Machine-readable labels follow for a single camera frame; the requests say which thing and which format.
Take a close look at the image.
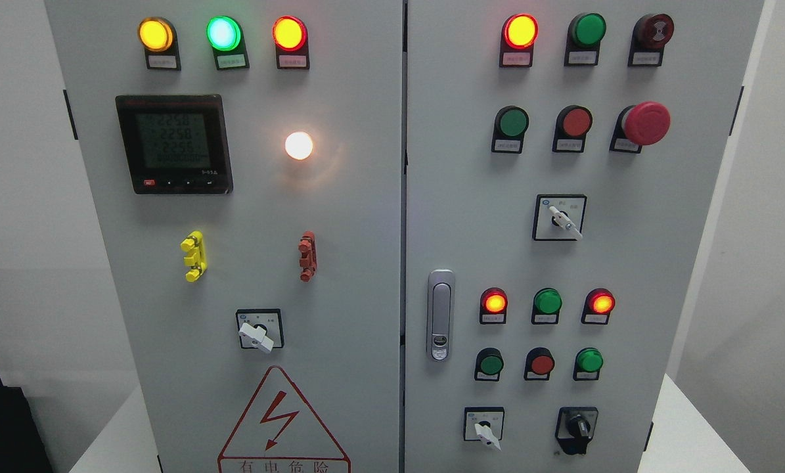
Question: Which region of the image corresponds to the red terminal connector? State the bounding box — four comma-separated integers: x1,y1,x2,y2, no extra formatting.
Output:
297,231,317,282

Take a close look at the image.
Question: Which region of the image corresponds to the upper right white selector switch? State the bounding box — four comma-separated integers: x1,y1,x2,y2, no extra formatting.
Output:
531,194,587,240

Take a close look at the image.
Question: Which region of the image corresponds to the green push button lower left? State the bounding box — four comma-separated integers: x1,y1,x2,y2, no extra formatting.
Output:
474,348,505,382

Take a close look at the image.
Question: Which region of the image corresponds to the red push button upper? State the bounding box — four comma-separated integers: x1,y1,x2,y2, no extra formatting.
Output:
552,105,593,153

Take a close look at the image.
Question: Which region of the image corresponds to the yellow terminal connector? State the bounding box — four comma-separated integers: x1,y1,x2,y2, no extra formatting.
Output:
179,231,207,282

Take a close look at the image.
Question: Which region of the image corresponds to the green indicator lamp top right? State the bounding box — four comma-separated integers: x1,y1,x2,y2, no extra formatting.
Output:
564,12,606,67

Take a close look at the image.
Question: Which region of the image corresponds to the red indicator lamp top right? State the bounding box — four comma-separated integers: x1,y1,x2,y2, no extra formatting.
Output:
499,13,539,68

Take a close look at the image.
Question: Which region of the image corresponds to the red lit lamp lower left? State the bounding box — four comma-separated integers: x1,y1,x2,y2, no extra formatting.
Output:
479,287,508,325

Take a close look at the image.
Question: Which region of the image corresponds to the black box with antenna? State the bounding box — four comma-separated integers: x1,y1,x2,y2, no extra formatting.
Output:
0,377,53,472

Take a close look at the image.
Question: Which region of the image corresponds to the yellow indicator lamp top left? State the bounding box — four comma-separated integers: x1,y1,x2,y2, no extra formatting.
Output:
138,17,181,71

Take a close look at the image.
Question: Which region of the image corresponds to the bottom white selector switch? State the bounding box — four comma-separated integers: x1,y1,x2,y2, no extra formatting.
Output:
463,407,505,451

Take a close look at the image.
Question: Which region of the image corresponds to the white glowing lamp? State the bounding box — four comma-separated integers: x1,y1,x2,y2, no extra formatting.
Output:
284,131,314,160

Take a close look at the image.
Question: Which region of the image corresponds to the green push button upper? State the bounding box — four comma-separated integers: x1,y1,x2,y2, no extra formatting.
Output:
491,106,529,154

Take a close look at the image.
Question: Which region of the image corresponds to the red push button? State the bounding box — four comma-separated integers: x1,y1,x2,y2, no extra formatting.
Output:
552,105,593,153
524,347,555,381

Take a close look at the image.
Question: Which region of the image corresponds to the red lamp lower right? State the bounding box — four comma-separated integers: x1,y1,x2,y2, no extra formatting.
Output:
581,288,616,325

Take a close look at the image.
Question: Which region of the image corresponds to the red push button lower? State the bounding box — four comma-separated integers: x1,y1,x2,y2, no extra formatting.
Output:
524,347,555,381

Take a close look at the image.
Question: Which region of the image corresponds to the right grey cabinet door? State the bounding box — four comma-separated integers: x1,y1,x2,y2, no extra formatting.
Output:
403,1,764,472

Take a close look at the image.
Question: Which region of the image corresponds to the red emergency stop button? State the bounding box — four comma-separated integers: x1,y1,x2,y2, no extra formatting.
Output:
610,101,671,154

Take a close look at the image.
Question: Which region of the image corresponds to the dark red buzzer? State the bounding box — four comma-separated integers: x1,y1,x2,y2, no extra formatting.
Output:
627,13,675,67

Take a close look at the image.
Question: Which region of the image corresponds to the left white selector switch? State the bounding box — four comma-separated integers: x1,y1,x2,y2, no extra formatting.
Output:
235,308,284,353

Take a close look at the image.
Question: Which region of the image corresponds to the silver door lock handle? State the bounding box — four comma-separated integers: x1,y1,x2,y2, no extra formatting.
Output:
426,269,455,361

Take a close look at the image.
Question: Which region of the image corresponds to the red electrical warning sign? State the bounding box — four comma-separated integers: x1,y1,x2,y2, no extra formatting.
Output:
217,366,352,472

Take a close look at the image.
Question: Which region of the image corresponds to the left grey cabinet door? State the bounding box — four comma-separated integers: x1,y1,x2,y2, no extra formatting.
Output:
45,1,403,472

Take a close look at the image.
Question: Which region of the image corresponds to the white selector switch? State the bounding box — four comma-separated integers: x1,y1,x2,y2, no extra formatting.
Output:
463,407,505,451
531,194,587,240
235,308,284,353

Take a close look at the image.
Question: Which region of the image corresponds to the green push button lower right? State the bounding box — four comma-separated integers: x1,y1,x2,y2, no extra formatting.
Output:
573,347,604,381

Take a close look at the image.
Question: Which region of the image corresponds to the green lamp lower middle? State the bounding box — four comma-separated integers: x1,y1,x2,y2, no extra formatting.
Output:
531,288,563,325

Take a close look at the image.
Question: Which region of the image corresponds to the red ring indicator lamp left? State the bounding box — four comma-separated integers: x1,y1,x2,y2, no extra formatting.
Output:
272,16,310,70

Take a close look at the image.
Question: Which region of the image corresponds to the green push button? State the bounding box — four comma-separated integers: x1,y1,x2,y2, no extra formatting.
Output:
474,348,505,382
573,347,604,381
491,106,529,154

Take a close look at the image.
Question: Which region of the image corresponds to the green lit indicator lamp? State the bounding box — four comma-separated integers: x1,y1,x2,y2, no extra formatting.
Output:
206,16,249,71

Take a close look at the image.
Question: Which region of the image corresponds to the black digital power meter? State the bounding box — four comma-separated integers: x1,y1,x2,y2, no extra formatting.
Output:
116,94,233,194

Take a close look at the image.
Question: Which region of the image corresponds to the grey cabinet door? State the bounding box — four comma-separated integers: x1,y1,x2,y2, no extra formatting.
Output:
45,1,403,472
403,1,764,472

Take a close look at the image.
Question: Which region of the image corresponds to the black knob selector switch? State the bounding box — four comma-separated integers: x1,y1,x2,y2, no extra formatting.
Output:
554,407,598,455

